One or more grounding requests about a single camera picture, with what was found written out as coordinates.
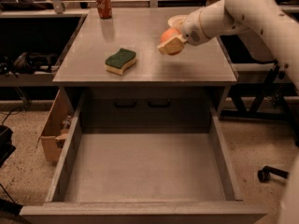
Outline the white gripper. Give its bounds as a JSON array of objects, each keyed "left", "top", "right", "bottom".
[{"left": 158, "top": 8, "right": 210, "bottom": 55}]

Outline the orange fruit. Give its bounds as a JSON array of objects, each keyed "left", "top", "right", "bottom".
[{"left": 160, "top": 28, "right": 181, "bottom": 44}]

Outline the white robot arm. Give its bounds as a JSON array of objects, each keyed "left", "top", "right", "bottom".
[{"left": 158, "top": 0, "right": 299, "bottom": 88}]

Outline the grey open top drawer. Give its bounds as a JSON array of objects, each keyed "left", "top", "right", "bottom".
[{"left": 21, "top": 91, "right": 266, "bottom": 224}]

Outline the white bowl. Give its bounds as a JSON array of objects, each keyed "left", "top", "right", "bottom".
[{"left": 168, "top": 15, "right": 187, "bottom": 29}]

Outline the green yellow sponge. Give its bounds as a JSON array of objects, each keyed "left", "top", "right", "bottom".
[{"left": 105, "top": 49, "right": 136, "bottom": 76}]

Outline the grey cabinet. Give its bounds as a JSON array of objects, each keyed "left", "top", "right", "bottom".
[{"left": 54, "top": 7, "right": 236, "bottom": 130}]

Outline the red soda can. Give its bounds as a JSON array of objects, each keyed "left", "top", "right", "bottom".
[{"left": 95, "top": 0, "right": 112, "bottom": 19}]

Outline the black office chair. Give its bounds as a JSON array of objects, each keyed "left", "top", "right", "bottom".
[{"left": 218, "top": 35, "right": 299, "bottom": 184}]

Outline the black headset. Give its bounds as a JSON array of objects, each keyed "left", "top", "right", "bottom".
[{"left": 0, "top": 52, "right": 58, "bottom": 76}]

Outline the cardboard box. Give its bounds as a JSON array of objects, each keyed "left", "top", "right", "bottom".
[{"left": 39, "top": 91, "right": 73, "bottom": 162}]

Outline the right black drawer handle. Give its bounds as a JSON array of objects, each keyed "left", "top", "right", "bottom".
[{"left": 148, "top": 99, "right": 171, "bottom": 108}]

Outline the black drawer handle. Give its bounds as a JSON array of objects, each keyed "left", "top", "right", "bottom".
[
  {"left": 114, "top": 99, "right": 136, "bottom": 108},
  {"left": 148, "top": 99, "right": 171, "bottom": 108}
]

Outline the left black drawer handle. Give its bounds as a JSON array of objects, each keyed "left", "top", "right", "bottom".
[{"left": 114, "top": 99, "right": 136, "bottom": 108}]

